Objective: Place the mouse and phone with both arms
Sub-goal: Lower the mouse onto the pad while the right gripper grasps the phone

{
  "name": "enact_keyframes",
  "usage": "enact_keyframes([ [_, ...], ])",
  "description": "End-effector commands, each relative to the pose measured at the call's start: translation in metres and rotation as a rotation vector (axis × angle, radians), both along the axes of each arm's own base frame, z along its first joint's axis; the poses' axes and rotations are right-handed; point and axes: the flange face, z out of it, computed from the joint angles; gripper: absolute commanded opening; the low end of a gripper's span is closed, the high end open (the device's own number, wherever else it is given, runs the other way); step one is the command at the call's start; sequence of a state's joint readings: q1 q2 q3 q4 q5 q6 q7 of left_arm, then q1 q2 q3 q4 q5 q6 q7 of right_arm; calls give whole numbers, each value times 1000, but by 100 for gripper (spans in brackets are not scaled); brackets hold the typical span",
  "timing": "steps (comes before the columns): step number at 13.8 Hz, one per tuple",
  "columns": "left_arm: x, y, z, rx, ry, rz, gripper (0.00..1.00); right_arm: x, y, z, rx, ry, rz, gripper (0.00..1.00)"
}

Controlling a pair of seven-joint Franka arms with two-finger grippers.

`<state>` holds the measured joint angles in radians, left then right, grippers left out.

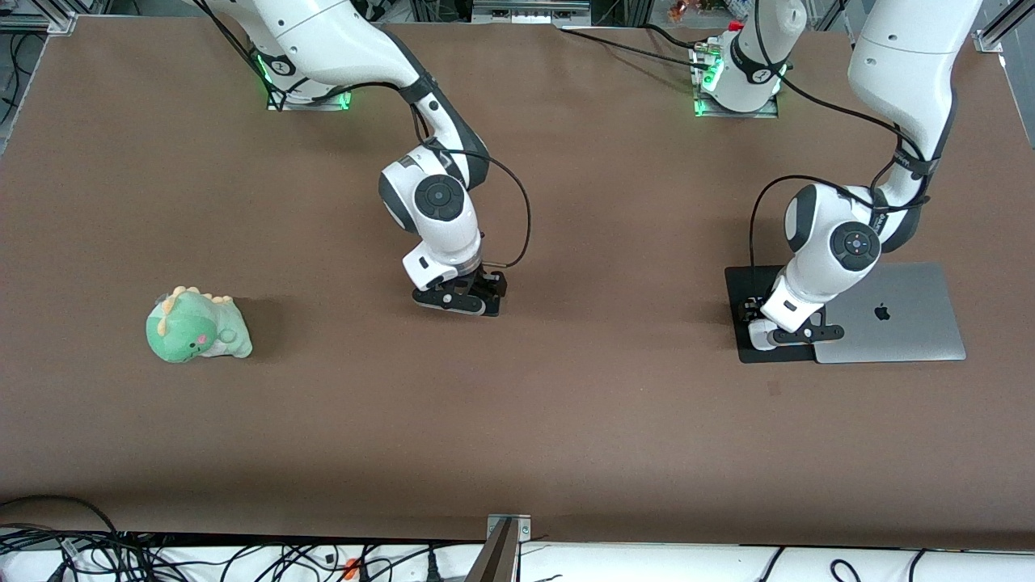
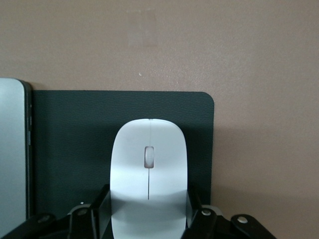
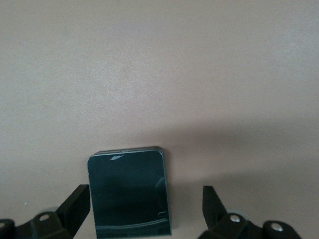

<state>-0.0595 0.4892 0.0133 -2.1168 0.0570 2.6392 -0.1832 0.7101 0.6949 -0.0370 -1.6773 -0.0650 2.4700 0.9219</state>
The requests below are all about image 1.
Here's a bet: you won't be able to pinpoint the black mouse pad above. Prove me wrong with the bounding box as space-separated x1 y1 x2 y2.
724 264 817 365

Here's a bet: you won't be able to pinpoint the silver laptop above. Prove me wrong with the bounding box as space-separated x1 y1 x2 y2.
811 262 967 365

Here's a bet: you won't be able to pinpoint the green dinosaur plush toy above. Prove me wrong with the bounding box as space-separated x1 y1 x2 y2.
146 285 253 364

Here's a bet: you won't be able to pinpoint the white shelf board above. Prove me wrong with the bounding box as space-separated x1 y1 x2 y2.
0 538 1035 582

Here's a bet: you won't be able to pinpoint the grey metal device box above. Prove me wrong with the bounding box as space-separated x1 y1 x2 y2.
471 0 592 25

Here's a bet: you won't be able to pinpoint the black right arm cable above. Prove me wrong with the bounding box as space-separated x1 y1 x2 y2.
411 105 533 269

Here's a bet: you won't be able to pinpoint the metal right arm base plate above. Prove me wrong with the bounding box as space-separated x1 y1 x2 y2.
267 85 353 112

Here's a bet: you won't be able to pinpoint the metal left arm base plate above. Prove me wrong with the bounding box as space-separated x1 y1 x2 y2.
694 87 779 120

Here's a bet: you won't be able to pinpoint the aluminium bracket post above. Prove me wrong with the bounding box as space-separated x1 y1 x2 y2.
484 513 532 582

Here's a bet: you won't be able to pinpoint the black cable to arm base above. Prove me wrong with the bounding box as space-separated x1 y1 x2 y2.
558 24 714 74

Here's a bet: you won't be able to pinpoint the aluminium frame profile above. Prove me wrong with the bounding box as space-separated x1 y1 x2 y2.
0 0 78 37
974 0 1035 54

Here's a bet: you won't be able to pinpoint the tangled black cables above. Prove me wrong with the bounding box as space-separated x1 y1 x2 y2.
0 495 486 582

